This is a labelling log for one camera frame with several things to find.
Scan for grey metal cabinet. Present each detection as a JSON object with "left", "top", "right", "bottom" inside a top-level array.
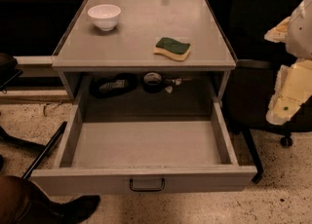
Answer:
[{"left": 53, "top": 0, "right": 235, "bottom": 99}]

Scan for dark object at left edge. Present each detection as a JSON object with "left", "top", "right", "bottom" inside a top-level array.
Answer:
[{"left": 0, "top": 53, "right": 22, "bottom": 91}]

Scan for black office chair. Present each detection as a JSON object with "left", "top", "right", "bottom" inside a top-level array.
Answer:
[{"left": 223, "top": 0, "right": 312, "bottom": 182}]

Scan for open grey top drawer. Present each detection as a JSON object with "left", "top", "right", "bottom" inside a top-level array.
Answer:
[{"left": 31, "top": 78, "right": 256, "bottom": 196}]

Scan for black drawer handle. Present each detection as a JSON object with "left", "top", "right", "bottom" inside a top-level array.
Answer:
[{"left": 129, "top": 178, "right": 166, "bottom": 193}]

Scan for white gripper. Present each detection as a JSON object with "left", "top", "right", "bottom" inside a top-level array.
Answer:
[{"left": 264, "top": 0, "right": 312, "bottom": 126}]

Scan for brown trouser leg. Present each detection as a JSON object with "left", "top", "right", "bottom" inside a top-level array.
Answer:
[{"left": 0, "top": 174, "right": 66, "bottom": 224}]

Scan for white ceramic bowl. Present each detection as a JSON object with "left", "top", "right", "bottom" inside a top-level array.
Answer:
[{"left": 87, "top": 4, "right": 121, "bottom": 31}]

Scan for crumpled white paper scraps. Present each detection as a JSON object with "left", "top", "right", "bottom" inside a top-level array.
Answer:
[{"left": 165, "top": 78, "right": 182, "bottom": 93}]

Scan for yellow green sponge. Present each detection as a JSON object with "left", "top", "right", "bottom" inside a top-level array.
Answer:
[{"left": 154, "top": 37, "right": 191, "bottom": 61}]

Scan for black rod on floor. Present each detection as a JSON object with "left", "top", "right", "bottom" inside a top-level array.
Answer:
[{"left": 21, "top": 122, "right": 67, "bottom": 179}]

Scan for black shoe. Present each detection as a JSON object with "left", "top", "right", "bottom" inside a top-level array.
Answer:
[{"left": 61, "top": 195, "right": 100, "bottom": 224}]

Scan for black tape roll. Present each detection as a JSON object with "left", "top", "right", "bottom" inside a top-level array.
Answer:
[{"left": 142, "top": 72, "right": 163, "bottom": 93}]

